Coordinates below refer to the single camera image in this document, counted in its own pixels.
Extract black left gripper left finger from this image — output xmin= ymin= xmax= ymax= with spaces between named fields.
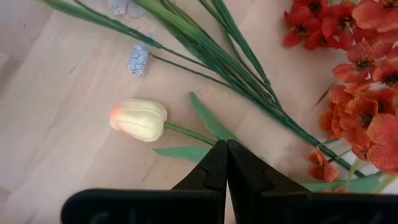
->
xmin=60 ymin=139 xmax=229 ymax=224

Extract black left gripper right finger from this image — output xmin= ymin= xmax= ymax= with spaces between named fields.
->
xmin=226 ymin=139 xmax=398 ymax=224

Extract cream tulip with orange tip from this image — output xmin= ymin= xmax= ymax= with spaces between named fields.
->
xmin=108 ymin=91 xmax=239 ymax=163

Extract red artificial flower bunch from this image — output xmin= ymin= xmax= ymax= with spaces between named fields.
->
xmin=282 ymin=0 xmax=398 ymax=194

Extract white flower spray green stems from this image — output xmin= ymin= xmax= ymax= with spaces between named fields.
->
xmin=40 ymin=0 xmax=366 ymax=178

